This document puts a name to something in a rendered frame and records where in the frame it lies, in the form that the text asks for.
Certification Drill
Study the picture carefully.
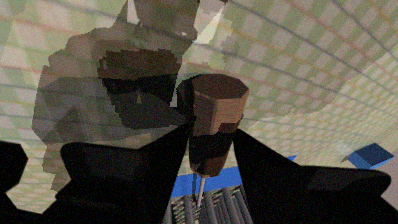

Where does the blue flat strip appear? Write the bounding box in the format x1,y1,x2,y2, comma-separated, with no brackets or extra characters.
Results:
171,166,243,198

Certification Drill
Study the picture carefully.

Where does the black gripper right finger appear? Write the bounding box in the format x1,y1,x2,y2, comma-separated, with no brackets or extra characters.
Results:
233,128,392,224

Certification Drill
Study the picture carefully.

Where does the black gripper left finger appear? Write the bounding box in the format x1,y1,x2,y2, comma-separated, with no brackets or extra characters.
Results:
60,123,189,224

